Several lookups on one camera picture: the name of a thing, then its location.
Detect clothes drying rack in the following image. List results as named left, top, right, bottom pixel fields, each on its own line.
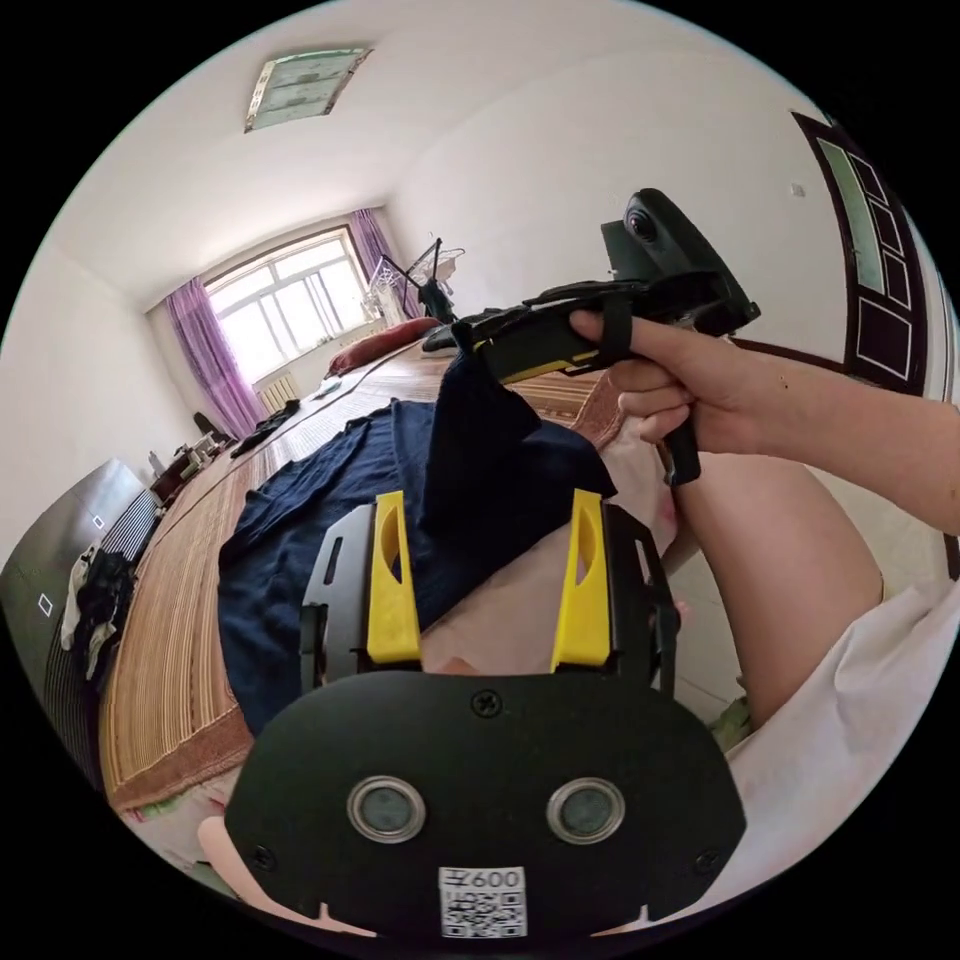
left=365, top=237, right=468, bottom=325

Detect person's right forearm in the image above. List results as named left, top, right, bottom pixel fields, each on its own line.
left=772, top=367, right=960, bottom=537

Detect dark blue sweater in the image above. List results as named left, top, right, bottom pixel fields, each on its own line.
left=215, top=346, right=621, bottom=738

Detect ceiling lamp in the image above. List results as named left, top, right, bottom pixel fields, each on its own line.
left=242, top=47, right=375, bottom=135

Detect purple curtain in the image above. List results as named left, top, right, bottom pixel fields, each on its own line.
left=164, top=275, right=268, bottom=442
left=347, top=207, right=403, bottom=303

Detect window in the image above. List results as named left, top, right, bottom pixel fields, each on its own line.
left=202, top=224, right=365, bottom=380

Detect dark cupboard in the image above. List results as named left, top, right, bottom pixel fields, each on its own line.
left=0, top=457, right=163, bottom=790

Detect person's right hand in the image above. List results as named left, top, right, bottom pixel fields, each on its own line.
left=569, top=310, right=789, bottom=459

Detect dark wooden door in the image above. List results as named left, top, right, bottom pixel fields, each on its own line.
left=789, top=110, right=940, bottom=397

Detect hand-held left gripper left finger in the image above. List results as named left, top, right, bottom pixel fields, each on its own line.
left=366, top=491, right=423, bottom=666

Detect person's left hand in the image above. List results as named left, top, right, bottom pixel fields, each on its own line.
left=197, top=814, right=378, bottom=939

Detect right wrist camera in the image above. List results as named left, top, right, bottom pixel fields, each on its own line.
left=599, top=188, right=723, bottom=285

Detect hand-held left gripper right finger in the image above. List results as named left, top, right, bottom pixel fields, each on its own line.
left=549, top=487, right=609, bottom=674

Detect pile of clothes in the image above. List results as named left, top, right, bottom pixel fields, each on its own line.
left=227, top=399, right=303, bottom=460

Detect red pillow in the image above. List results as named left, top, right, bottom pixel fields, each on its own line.
left=327, top=316, right=445, bottom=378

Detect bed with woven mat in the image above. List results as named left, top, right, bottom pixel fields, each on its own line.
left=97, top=322, right=628, bottom=813

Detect radiator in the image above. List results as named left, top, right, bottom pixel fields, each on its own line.
left=254, top=373, right=303, bottom=415

